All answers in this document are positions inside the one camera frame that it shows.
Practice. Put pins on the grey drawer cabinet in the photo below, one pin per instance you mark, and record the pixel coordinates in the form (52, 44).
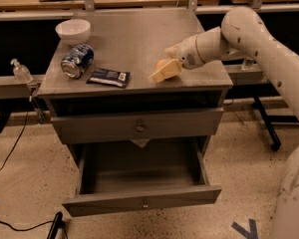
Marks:
(133, 41)

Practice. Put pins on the black stand on floor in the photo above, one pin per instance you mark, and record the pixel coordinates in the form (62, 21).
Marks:
(57, 224)

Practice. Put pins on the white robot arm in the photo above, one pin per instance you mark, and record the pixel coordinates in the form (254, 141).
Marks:
(243, 32)

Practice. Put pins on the upper grey drawer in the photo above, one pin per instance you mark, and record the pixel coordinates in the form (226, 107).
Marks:
(134, 126)

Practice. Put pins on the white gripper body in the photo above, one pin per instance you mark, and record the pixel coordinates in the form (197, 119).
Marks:
(186, 55)

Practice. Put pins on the clear water bottle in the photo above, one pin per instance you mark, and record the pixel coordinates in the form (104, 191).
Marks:
(247, 64)

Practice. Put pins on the blue soda can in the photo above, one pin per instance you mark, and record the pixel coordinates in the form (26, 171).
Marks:
(77, 61)

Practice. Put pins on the dark blue snack packet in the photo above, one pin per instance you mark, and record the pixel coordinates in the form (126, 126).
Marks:
(109, 77)

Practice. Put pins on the orange fruit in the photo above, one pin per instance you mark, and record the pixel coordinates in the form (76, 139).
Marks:
(159, 63)

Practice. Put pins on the white bowl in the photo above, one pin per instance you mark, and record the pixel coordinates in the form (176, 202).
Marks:
(74, 32)

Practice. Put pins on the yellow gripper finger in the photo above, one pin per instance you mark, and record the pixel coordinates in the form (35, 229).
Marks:
(170, 51)
(169, 69)

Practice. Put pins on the open lower grey drawer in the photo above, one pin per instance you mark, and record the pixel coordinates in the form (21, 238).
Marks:
(121, 177)

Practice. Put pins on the hand sanitizer bottle left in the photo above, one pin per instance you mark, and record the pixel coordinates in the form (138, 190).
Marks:
(21, 72)

